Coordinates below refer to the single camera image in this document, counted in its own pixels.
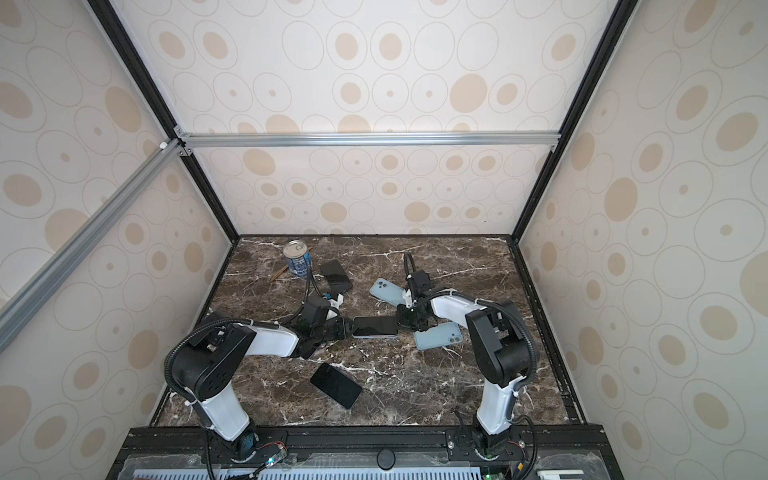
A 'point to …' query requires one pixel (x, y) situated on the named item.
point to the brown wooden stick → (281, 272)
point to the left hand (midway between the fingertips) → (366, 324)
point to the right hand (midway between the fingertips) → (397, 328)
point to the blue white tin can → (297, 257)
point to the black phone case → (337, 276)
